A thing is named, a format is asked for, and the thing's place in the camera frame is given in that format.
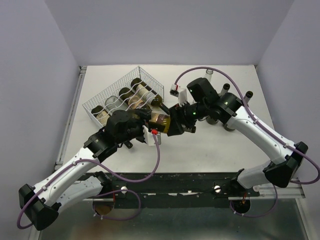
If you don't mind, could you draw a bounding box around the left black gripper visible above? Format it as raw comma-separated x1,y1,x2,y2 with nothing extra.
116,109,153,145

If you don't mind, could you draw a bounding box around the dark green wine bottle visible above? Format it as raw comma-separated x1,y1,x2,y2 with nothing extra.
119,87,151,110

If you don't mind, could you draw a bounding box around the short clear glass bottle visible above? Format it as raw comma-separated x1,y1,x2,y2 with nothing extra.
105,95,127,112

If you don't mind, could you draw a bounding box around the white wire wine rack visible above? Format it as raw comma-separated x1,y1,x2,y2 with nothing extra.
82,66,164,128

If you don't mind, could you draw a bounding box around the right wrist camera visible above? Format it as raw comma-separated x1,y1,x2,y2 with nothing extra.
169,84,188,107

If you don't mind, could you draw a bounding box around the tall clear glass bottle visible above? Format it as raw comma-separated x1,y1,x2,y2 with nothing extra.
204,69,214,82

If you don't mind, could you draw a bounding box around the aluminium frame rail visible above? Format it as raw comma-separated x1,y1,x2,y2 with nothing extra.
222,177,306,200

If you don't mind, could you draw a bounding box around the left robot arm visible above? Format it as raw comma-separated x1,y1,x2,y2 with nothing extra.
18,109,151,231

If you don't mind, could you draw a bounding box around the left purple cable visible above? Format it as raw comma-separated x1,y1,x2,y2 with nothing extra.
16,133,162,230

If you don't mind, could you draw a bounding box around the purple cable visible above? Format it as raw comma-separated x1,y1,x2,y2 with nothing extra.
16,133,162,230
173,66,320,218

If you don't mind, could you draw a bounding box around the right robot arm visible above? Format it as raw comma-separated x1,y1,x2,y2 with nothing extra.
168,77,308,196

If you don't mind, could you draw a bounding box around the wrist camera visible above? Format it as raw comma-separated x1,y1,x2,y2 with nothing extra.
169,84,188,107
142,125,162,146

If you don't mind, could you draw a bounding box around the olive green wine bottle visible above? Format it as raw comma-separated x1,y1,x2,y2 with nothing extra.
205,83,230,125

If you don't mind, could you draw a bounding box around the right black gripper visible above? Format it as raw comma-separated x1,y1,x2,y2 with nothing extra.
166,100,208,137

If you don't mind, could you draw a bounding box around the dark labelled wine bottle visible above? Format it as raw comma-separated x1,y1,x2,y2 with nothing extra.
91,105,133,150

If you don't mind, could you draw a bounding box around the far right green bottle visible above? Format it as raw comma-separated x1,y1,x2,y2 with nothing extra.
223,91,254,132

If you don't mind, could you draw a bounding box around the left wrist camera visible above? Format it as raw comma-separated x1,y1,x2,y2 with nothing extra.
142,125,162,146

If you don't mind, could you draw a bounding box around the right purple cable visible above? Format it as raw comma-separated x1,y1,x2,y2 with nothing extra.
173,66,320,218

